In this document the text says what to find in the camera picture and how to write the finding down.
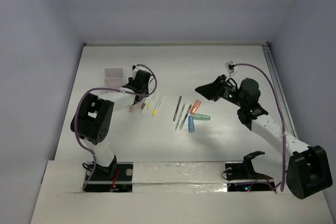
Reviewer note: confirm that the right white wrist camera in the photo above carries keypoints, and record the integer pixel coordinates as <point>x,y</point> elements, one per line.
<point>230,67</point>

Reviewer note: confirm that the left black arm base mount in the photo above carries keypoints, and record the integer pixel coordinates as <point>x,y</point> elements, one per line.
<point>120,181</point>

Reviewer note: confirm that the orange translucent eraser case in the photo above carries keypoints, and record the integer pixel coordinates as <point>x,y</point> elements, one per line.
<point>195,106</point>

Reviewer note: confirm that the white pen yellow tip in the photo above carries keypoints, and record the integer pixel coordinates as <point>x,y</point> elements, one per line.
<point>158,105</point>

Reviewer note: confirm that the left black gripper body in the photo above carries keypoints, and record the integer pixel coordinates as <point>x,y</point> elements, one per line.
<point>135,87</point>

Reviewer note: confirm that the dark grey pen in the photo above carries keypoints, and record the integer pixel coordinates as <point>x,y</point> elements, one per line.
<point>177,108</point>

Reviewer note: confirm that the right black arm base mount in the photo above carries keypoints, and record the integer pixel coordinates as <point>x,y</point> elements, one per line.
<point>241,176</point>

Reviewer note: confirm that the white pen red cap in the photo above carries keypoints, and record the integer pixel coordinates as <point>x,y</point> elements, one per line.
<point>145,103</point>

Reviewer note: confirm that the clear silver pen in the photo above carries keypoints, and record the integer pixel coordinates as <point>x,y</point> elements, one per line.
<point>180,116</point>

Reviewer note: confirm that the translucent pink pen holder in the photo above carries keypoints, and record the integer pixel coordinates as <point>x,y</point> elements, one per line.
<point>113,78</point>

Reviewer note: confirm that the blue translucent eraser case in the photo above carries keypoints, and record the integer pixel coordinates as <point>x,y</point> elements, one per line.
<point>191,127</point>

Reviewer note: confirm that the green dark pen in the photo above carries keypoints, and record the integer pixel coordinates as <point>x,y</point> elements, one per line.
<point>185,117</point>

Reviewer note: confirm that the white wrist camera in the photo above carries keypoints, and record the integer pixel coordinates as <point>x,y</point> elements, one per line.
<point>230,67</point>
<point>135,69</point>

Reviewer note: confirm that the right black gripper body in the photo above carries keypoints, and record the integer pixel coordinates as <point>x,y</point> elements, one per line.
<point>229,93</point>

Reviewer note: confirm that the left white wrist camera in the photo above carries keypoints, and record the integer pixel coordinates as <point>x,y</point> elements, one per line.
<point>135,69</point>

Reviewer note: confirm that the white pen orange cap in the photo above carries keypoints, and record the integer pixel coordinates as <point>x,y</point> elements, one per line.
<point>131,109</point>

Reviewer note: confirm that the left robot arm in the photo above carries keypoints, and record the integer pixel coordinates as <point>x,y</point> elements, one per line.
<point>92,119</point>

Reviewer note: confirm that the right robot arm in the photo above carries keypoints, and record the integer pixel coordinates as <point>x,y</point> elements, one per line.
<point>305,169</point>

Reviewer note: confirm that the green translucent eraser case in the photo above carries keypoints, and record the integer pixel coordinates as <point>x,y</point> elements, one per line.
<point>201,117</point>

